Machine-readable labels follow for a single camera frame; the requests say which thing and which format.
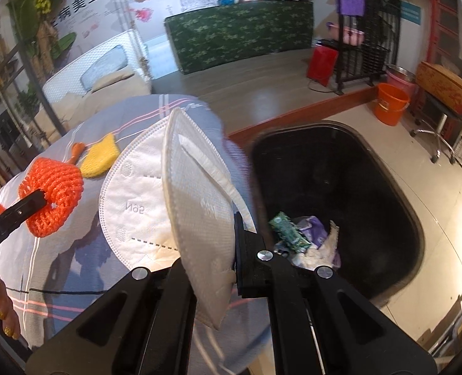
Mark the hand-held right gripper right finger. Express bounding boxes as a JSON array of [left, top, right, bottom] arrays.
[[234, 212, 437, 375]]

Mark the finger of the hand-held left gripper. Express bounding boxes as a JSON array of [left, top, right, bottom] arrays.
[[0, 189, 48, 230]]

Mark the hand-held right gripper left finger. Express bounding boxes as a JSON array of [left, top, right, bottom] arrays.
[[25, 258, 197, 375]]

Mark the orange crocheted ring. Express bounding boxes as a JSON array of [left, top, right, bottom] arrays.
[[18, 157, 85, 238]]

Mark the green snack packet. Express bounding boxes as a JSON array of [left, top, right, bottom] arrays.
[[269, 212, 312, 253]]

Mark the white tissue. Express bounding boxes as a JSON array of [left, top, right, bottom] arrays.
[[289, 221, 341, 270]]

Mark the white face mask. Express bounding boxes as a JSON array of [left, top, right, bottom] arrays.
[[98, 108, 257, 373]]

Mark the black trash bin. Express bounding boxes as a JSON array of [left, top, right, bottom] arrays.
[[244, 120, 425, 308]]

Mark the grey striped tablecloth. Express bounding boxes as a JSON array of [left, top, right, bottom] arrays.
[[0, 94, 271, 375]]

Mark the small orange crocheted piece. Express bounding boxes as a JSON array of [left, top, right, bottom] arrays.
[[68, 142, 86, 163]]

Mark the yellow crocheted piece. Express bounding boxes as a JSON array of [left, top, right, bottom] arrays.
[[79, 133, 121, 179]]

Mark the black metal shelf rack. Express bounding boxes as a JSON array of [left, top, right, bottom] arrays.
[[0, 43, 68, 189]]

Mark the beige blanket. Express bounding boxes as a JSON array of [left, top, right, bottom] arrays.
[[35, 66, 152, 134]]

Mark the grey pillow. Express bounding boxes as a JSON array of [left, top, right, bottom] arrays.
[[81, 45, 129, 92]]

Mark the white mattress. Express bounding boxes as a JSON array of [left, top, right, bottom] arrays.
[[43, 29, 150, 99]]

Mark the green artificial plant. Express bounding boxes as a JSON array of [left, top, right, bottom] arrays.
[[7, 0, 77, 72]]

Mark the orange bucket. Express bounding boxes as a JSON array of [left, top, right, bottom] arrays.
[[373, 83, 410, 127]]

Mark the red box on floor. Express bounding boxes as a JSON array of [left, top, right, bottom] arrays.
[[307, 40, 339, 87]]

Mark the green patterned counter cloth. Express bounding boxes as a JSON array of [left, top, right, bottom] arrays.
[[164, 1, 314, 75]]

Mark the metal swivel stool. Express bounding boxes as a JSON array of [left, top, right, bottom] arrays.
[[409, 94, 462, 165]]

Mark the black metal drying rack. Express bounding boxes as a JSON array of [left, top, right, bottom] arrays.
[[334, 0, 402, 95]]

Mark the pink basin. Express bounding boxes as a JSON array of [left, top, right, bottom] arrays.
[[342, 23, 367, 46]]

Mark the hanging rope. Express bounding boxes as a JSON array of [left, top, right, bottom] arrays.
[[129, 4, 154, 83]]

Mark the wall poster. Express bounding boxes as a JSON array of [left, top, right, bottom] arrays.
[[51, 0, 239, 61]]

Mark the blue wall sign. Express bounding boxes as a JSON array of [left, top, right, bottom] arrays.
[[401, 2, 421, 24]]

